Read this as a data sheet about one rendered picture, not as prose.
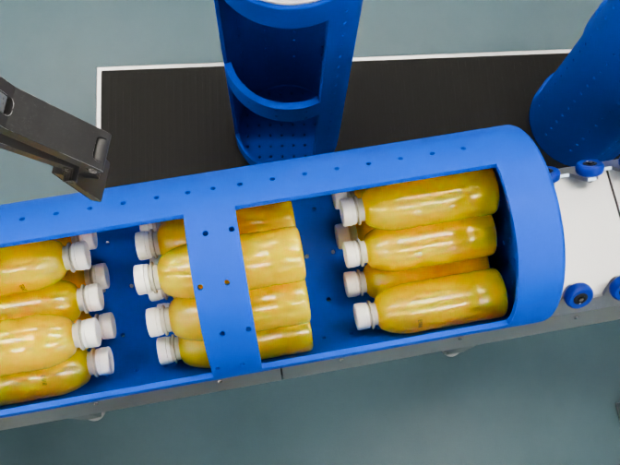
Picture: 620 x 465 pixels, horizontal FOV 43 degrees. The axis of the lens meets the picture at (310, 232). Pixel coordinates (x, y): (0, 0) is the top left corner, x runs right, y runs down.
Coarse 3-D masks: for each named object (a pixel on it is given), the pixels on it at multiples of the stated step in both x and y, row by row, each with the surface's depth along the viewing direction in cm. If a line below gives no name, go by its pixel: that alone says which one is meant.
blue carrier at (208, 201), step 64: (512, 128) 107; (128, 192) 102; (192, 192) 100; (256, 192) 99; (320, 192) 99; (512, 192) 98; (128, 256) 120; (192, 256) 95; (320, 256) 124; (512, 256) 117; (128, 320) 120; (320, 320) 119; (512, 320) 105; (128, 384) 110
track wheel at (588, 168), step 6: (582, 162) 129; (588, 162) 128; (594, 162) 128; (600, 162) 128; (576, 168) 129; (582, 168) 127; (588, 168) 127; (594, 168) 127; (600, 168) 127; (582, 174) 128; (588, 174) 127; (594, 174) 127; (600, 174) 127
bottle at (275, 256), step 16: (256, 240) 99; (272, 240) 99; (288, 240) 99; (176, 256) 98; (256, 256) 98; (272, 256) 98; (288, 256) 98; (160, 272) 98; (176, 272) 98; (256, 272) 98; (272, 272) 99; (288, 272) 99; (304, 272) 100; (160, 288) 100; (176, 288) 98; (192, 288) 98; (256, 288) 101
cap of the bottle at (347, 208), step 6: (342, 198) 108; (348, 198) 108; (342, 204) 107; (348, 204) 107; (342, 210) 107; (348, 210) 107; (354, 210) 107; (342, 216) 108; (348, 216) 107; (354, 216) 107; (342, 222) 109; (348, 222) 107; (354, 222) 108
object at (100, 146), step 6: (102, 138) 48; (96, 144) 47; (102, 144) 47; (108, 144) 48; (96, 150) 47; (102, 150) 47; (96, 156) 47; (102, 156) 47; (84, 174) 52; (90, 174) 51; (96, 174) 51
